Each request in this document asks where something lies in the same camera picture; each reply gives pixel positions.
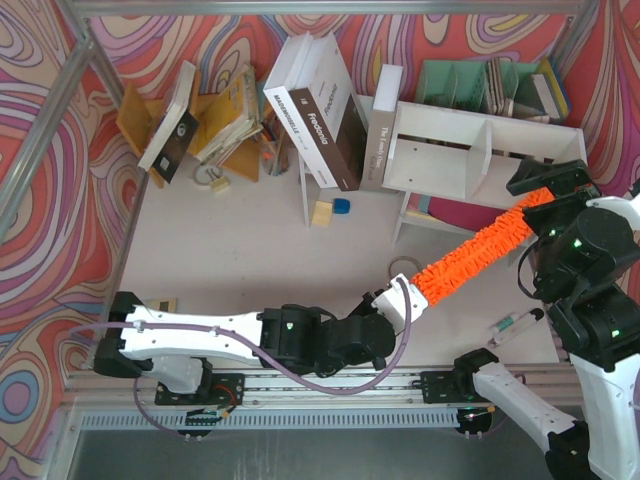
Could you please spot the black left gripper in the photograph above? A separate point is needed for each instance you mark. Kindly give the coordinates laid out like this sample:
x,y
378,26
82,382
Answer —
x,y
367,306

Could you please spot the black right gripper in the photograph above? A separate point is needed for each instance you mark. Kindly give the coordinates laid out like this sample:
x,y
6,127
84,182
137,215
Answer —
x,y
558,195

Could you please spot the orange microfiber duster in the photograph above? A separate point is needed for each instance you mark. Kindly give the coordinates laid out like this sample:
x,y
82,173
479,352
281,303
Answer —
x,y
443,278

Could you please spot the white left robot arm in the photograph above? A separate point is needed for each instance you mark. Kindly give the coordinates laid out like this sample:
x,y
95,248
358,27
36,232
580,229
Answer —
x,y
177,349

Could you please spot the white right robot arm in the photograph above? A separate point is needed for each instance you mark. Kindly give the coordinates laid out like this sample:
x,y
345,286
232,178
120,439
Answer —
x,y
598,325

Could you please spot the white wooden bookshelf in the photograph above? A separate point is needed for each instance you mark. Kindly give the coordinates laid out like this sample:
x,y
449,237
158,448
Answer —
x,y
467,157

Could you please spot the magenta folder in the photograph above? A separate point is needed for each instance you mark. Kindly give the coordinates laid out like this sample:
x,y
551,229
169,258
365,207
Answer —
x,y
467,216

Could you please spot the teal file organizer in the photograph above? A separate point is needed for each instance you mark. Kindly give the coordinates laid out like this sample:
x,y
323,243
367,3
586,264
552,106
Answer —
x,y
530,91

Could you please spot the yellow sticky note pad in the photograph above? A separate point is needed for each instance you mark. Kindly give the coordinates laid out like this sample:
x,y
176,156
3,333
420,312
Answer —
x,y
322,213

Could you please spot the blue small cube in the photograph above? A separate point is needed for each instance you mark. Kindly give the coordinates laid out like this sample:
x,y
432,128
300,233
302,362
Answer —
x,y
341,206

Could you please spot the white glue tube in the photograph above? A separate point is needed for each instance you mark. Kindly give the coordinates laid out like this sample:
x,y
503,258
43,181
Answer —
x,y
513,325

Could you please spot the grey upright book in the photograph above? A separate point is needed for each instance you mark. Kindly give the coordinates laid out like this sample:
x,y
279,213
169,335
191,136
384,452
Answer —
x,y
380,127

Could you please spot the beige digital timer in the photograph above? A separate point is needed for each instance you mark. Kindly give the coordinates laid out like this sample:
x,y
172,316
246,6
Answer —
x,y
162,304

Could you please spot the clear pen cup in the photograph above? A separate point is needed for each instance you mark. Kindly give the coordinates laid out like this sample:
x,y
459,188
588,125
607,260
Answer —
x,y
274,156

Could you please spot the large white brown book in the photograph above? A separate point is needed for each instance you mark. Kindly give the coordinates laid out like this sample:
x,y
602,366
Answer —
x,y
313,96

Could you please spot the white black leaning book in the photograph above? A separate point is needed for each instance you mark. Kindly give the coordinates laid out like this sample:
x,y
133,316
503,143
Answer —
x,y
172,128

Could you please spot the wooden book stand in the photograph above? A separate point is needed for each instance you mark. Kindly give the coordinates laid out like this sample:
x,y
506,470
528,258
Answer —
x,y
135,116

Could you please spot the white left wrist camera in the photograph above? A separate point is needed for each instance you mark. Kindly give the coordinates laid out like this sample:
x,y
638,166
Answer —
x,y
399,301

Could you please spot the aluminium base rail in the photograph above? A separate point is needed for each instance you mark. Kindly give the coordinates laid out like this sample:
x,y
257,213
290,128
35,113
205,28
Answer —
x,y
269,388

